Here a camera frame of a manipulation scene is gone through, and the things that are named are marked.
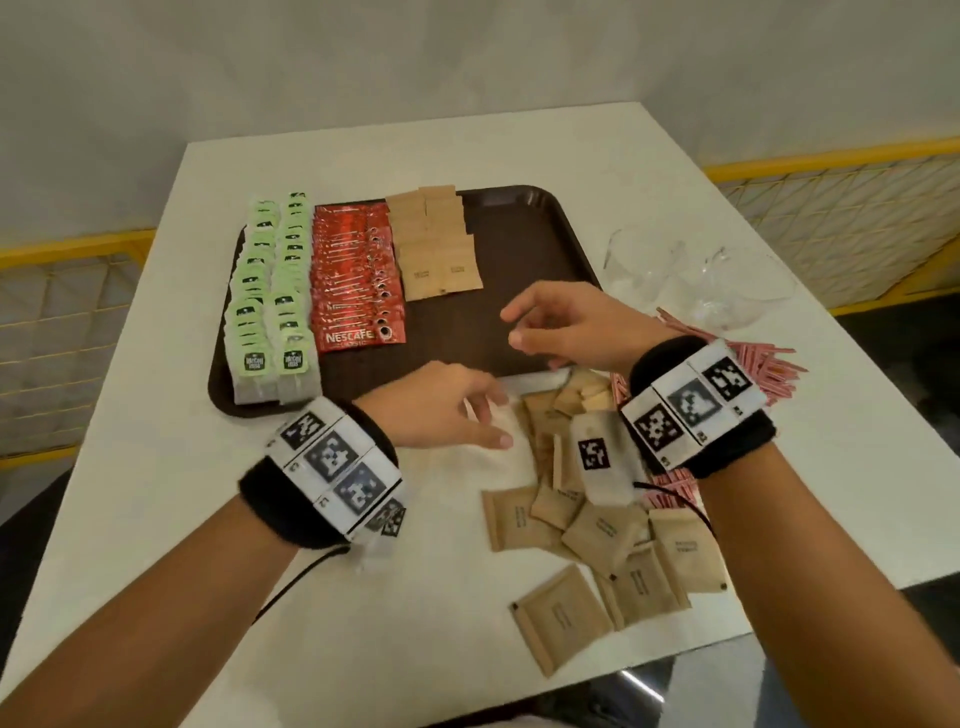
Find row of red Nescafe sachets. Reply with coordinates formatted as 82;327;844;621
309;200;408;355

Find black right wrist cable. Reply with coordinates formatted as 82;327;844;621
633;483;718;538

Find brown plastic tray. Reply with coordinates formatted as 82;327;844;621
207;185;605;419

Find right wristband with marker tiles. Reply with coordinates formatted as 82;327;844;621
618;335;778;481

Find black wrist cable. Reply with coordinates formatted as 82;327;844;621
633;483;718;538
253;545;352;624

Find pile of brown sugar packets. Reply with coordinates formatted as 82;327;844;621
479;367;730;680

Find person's right forearm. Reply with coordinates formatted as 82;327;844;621
697;442;960;728

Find person's left hand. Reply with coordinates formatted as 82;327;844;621
352;361;515;451

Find person's right hand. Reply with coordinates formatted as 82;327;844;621
500;281;676;373

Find wristband with marker tiles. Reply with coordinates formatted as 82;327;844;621
238;395;406;553
618;335;778;481

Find clear glass cups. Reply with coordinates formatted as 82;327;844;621
603;228;798;331

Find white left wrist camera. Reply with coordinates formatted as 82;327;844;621
352;498;410;575

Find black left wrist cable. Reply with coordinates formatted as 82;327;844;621
253;545;352;624

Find neat rows of tea bags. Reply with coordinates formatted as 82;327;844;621
223;189;324;406

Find marker cube on right wrist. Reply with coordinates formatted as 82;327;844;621
567;408;650;508

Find left wristband with marker tiles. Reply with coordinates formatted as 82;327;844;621
238;395;406;553

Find neat rows of sugar packets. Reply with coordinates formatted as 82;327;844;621
384;185;485;303

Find pile of pink stirrer sticks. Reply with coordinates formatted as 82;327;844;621
611;307;808;496

